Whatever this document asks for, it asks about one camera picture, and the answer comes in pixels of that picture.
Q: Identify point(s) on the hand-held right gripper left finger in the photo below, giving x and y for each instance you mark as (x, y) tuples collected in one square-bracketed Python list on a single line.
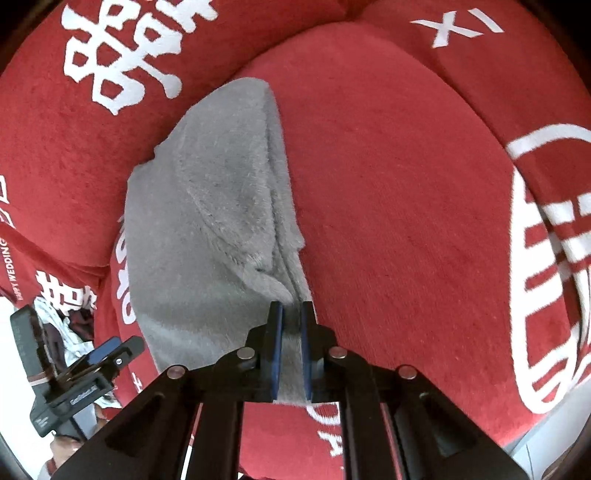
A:
[(277, 341)]

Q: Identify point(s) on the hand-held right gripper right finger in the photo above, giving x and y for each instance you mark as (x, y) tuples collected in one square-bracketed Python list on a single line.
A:
[(304, 341)]

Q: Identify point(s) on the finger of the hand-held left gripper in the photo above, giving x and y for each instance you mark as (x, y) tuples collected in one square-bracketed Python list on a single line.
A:
[(104, 350), (129, 350)]

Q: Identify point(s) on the grey fleece cloth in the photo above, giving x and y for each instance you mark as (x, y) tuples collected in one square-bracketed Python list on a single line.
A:
[(207, 230)]

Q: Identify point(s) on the person's left forearm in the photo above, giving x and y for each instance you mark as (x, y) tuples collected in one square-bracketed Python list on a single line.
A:
[(62, 450)]

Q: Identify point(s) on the dark maroon cloth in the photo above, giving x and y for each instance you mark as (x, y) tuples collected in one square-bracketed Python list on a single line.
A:
[(82, 325)]

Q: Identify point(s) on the white patterned cloth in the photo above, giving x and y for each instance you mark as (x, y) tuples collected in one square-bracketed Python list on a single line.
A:
[(50, 316)]

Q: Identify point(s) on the red printed blanket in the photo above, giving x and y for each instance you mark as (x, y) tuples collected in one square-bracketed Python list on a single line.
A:
[(392, 207)]

